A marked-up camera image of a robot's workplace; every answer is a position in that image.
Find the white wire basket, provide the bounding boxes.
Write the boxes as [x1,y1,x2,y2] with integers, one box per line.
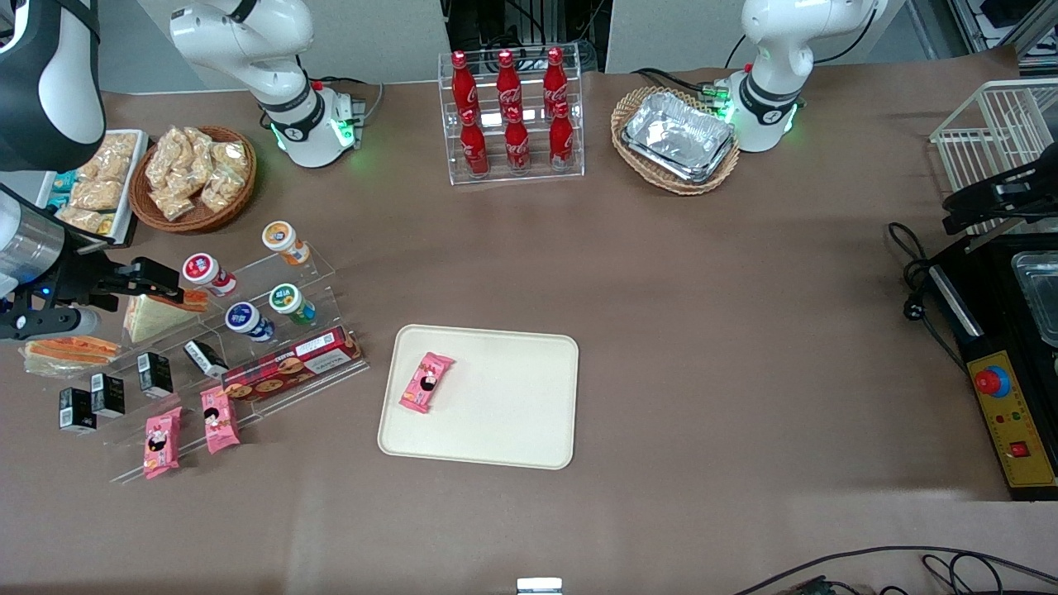
[930,79,1058,237]

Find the green lid drink bottle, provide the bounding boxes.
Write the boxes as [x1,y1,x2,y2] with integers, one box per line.
[269,283,317,325]

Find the black sealing machine yellow panel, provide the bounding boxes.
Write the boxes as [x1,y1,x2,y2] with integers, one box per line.
[926,231,1058,502]

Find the white rectangular snack tray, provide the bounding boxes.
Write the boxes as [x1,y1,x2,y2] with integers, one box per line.
[37,130,150,247]

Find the small black carton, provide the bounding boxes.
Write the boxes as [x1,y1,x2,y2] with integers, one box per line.
[183,339,229,378]
[91,373,126,418]
[59,387,98,435]
[137,351,174,397]

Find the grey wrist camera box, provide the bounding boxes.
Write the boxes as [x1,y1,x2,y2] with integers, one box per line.
[0,305,102,343]

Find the grey cable at arm base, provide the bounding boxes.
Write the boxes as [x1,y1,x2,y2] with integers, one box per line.
[310,75,386,118]

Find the red cookie box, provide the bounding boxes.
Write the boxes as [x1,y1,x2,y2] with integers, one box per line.
[222,326,363,403]

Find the foil container in machine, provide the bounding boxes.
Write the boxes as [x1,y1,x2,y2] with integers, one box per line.
[1011,251,1058,348]

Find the aluminium foil tray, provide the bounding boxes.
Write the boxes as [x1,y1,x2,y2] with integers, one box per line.
[626,91,736,173]
[621,124,737,184]

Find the red cola bottle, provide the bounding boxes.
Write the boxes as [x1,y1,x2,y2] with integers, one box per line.
[504,106,531,173]
[542,47,570,110]
[451,51,479,117]
[496,50,522,115]
[460,107,490,177]
[549,102,575,169]

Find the cream plastic serving tray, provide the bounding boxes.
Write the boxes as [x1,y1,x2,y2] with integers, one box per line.
[377,324,579,471]

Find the orange lid drink bottle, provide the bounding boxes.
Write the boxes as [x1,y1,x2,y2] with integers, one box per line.
[262,221,312,266]

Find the clear bag beige snacks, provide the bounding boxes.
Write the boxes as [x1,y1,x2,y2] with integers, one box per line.
[212,140,250,175]
[147,128,188,188]
[152,186,196,221]
[185,128,217,196]
[56,207,105,234]
[202,165,245,212]
[70,178,125,212]
[98,132,138,183]

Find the clear acrylic bottle rack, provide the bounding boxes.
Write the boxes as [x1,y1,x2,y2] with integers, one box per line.
[438,45,585,186]

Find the black cable at arm base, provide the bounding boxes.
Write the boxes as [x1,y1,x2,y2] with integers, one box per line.
[631,67,728,97]

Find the blue lid yogurt cup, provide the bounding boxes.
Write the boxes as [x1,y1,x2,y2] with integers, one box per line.
[225,302,276,342]

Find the pink snack packet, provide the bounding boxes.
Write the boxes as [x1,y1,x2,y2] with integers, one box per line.
[201,386,241,455]
[143,407,183,480]
[399,352,456,414]

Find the wrapped triangle sandwich white bread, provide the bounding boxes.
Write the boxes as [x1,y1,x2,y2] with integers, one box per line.
[122,289,211,345]

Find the light woven wicker basket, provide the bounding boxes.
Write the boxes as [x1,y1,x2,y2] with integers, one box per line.
[611,87,741,196]

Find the clear acrylic tiered shelf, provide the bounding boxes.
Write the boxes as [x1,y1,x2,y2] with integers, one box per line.
[23,242,370,486]

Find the black power cable with plug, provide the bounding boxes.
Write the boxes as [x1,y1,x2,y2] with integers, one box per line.
[887,221,970,374]

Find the dark brown wicker basket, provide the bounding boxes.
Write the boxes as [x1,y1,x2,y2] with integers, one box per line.
[128,126,257,234]

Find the red lid drink bottle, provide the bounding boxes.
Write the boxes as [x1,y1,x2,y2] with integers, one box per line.
[182,253,238,297]

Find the looped black cable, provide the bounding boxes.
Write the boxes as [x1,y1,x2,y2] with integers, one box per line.
[921,552,1058,595]

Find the black machine lever handle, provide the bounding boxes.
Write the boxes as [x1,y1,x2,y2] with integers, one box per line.
[942,161,1058,236]

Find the long black cable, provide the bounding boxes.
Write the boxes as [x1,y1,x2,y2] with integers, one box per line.
[732,545,1058,595]

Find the brown table cover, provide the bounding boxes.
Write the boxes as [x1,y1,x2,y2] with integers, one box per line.
[0,45,1058,595]

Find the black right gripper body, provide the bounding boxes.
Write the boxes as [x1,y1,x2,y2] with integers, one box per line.
[17,242,138,315]

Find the triangle sandwich orange filling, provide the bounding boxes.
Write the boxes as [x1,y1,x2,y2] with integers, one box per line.
[20,334,122,380]

